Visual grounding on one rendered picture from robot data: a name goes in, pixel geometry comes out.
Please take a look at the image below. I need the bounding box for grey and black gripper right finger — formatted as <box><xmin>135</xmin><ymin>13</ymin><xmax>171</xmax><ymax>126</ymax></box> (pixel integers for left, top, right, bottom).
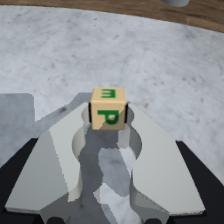
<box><xmin>125</xmin><ymin>101</ymin><xmax>224</xmax><ymax>224</ymax></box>

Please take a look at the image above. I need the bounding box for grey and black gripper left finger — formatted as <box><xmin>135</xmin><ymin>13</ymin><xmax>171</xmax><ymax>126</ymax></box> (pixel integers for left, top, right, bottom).
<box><xmin>0</xmin><ymin>100</ymin><xmax>92</xmax><ymax>224</ymax></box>

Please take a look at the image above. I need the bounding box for beige block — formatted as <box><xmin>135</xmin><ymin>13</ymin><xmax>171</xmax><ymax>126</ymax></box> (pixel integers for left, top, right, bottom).
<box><xmin>90</xmin><ymin>87</ymin><xmax>127</xmax><ymax>130</ymax></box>

